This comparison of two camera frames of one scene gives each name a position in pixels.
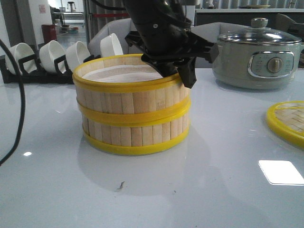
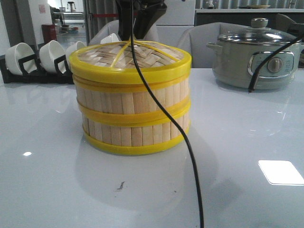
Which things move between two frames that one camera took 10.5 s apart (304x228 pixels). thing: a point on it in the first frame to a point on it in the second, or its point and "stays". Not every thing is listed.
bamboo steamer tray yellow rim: x=126 y=88 stays
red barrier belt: x=110 y=15 stays
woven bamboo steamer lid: x=286 y=119 to x=113 y=62
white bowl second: x=48 y=52 stays
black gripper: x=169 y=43 to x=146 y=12
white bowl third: x=76 y=52 stays
